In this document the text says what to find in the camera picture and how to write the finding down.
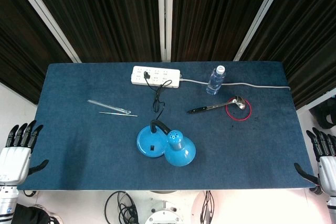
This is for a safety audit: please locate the black power cord with plug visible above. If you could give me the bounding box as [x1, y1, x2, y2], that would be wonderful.
[143, 70, 173, 121]

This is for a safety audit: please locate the blue table cloth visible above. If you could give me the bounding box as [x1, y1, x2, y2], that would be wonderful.
[17, 61, 320, 191]

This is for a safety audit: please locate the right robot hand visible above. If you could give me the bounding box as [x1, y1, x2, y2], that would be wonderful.
[293, 127, 336, 196]

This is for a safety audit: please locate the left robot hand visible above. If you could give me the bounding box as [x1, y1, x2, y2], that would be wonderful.
[0, 120, 49, 186]

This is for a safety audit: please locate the clear plastic water bottle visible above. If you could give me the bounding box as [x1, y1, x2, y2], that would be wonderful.
[206, 65, 227, 96]

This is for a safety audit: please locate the black curtain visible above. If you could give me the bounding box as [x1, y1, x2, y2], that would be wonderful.
[0, 0, 336, 110]

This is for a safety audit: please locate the grey power strip cable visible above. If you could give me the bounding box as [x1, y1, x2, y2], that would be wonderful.
[179, 74, 291, 90]

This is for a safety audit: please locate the white partition frame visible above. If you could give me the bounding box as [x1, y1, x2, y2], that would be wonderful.
[233, 0, 291, 62]
[7, 0, 82, 63]
[156, 0, 174, 62]

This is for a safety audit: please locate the black bag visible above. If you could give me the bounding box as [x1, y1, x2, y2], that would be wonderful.
[11, 204, 61, 224]

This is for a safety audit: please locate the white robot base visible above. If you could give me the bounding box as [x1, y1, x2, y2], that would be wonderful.
[144, 190, 183, 224]

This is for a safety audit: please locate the red ring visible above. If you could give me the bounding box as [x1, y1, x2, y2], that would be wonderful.
[226, 98, 252, 122]

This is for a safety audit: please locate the steel ladle black handle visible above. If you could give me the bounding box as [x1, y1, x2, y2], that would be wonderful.
[186, 95, 247, 115]

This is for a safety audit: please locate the white power strip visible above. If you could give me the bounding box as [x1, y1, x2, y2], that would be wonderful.
[130, 66, 182, 89]

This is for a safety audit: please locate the black equipment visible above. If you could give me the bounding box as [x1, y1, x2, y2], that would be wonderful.
[309, 102, 336, 130]

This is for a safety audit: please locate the clear glass tube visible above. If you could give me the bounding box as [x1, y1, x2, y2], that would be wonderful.
[87, 99, 131, 115]

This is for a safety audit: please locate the thin glass rod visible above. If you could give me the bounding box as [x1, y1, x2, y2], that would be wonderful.
[98, 111, 139, 118]

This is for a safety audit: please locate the black cable bundle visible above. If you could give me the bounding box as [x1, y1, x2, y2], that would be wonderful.
[104, 190, 139, 224]
[199, 190, 215, 224]

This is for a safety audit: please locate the blue desk lamp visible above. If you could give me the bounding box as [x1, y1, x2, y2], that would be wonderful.
[136, 120, 196, 167]

